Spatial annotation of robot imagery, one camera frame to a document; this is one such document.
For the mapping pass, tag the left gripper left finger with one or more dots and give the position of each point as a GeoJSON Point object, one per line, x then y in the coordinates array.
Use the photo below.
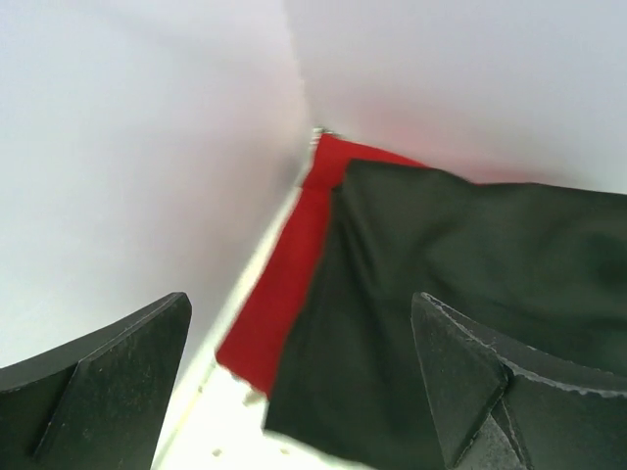
{"type": "Point", "coordinates": [99, 401]}

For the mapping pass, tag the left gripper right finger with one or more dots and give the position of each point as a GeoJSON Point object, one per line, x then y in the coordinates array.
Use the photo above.
{"type": "Point", "coordinates": [497, 403]}

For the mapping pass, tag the red folded t shirt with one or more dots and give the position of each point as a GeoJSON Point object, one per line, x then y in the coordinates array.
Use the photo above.
{"type": "Point", "coordinates": [252, 347]}

